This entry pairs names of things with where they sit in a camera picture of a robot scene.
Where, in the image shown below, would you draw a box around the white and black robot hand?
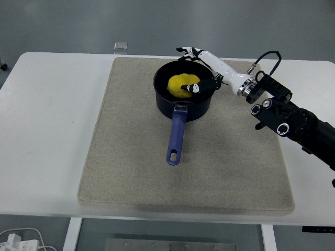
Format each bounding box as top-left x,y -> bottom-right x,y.
175,46 -> 250,96

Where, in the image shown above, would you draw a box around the beige fabric mat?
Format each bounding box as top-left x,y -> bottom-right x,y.
77,56 -> 296,216

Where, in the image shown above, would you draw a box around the white table leg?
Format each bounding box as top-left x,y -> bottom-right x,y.
260,224 -> 277,251
62,217 -> 83,251

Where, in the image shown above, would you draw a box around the black table control panel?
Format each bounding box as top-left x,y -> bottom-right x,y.
301,225 -> 335,233

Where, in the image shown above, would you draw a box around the grey metal plate with screws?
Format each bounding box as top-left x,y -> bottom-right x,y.
104,238 -> 238,251

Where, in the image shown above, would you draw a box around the white power strip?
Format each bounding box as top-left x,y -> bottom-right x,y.
0,233 -> 40,251

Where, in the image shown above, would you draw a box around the dark blue pot with handle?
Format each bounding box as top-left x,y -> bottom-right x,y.
153,60 -> 217,167

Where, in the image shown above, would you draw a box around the white cable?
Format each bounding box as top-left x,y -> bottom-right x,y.
0,227 -> 57,251

